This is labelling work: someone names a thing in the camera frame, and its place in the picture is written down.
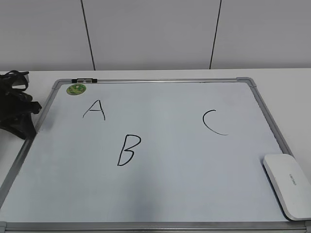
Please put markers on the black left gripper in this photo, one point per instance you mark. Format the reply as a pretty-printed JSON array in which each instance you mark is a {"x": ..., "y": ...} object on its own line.
[{"x": 16, "y": 106}]

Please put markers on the white whiteboard eraser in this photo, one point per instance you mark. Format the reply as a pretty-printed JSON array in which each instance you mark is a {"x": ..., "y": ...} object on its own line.
[{"x": 291, "y": 186}]

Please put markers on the green round magnet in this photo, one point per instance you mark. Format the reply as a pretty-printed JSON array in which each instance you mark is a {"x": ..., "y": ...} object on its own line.
[{"x": 76, "y": 89}]

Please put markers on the aluminium framed whiteboard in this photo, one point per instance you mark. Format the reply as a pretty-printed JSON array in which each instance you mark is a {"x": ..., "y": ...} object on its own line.
[{"x": 150, "y": 156}]

